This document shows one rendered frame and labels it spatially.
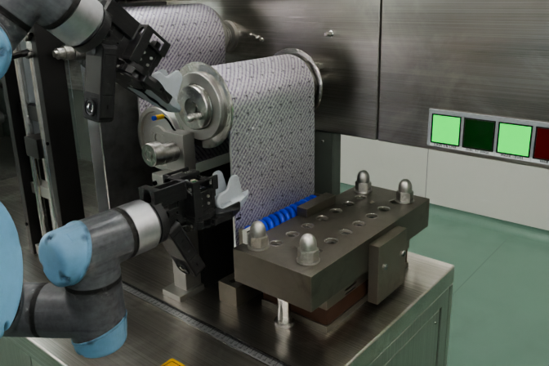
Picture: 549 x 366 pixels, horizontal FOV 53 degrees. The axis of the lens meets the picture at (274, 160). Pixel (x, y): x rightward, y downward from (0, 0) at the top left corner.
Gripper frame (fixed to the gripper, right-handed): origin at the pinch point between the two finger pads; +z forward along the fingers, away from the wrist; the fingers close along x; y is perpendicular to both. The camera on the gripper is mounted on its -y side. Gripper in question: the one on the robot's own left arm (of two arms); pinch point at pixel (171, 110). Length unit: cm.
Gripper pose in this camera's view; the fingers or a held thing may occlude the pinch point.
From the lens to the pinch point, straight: 94.2
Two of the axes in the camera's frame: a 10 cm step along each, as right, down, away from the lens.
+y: 4.0, -8.9, 2.4
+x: -7.7, -1.7, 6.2
